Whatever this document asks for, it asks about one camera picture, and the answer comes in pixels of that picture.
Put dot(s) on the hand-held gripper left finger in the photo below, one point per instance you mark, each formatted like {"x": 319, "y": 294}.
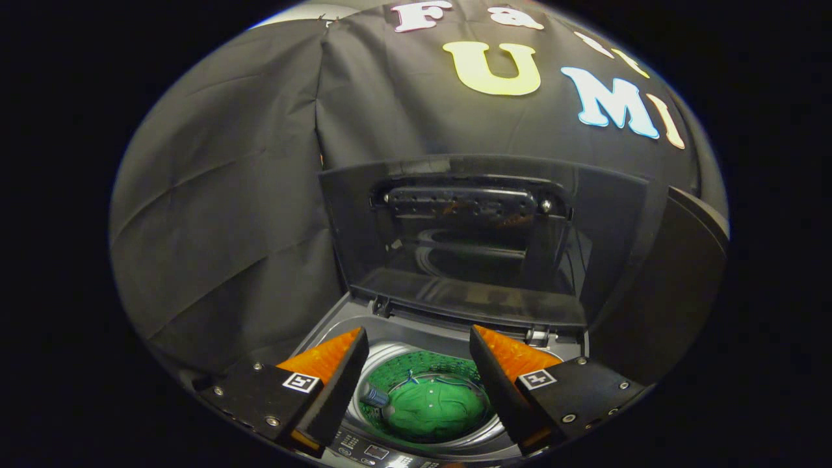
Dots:
{"x": 338, "y": 390}

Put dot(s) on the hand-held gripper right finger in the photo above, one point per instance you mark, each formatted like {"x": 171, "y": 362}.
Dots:
{"x": 500, "y": 390}

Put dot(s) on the black backdrop cloth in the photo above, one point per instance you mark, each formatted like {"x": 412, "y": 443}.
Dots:
{"x": 227, "y": 195}

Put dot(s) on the dark washing machine lid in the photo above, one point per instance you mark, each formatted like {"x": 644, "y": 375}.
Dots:
{"x": 474, "y": 292}

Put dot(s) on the grey cabinet with dark top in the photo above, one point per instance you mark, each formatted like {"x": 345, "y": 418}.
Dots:
{"x": 669, "y": 292}

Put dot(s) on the green polo shirt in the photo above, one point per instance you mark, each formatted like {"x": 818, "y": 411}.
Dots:
{"x": 432, "y": 409}

